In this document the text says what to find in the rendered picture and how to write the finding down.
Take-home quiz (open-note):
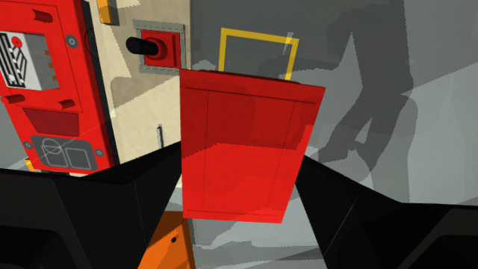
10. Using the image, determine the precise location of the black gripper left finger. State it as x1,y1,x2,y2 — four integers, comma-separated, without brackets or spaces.
0,141,181,269

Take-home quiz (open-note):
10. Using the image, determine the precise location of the yellow tape outline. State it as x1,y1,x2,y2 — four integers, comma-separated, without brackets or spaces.
218,28,299,80

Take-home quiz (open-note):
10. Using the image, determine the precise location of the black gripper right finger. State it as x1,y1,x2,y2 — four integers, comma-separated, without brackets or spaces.
295,155,478,269

